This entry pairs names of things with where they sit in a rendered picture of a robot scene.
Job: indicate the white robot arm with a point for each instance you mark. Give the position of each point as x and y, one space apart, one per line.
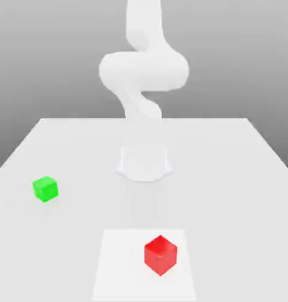
144 70

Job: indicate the small green cube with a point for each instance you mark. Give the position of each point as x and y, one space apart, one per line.
45 189

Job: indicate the small red cube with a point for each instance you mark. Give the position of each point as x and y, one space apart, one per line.
160 256

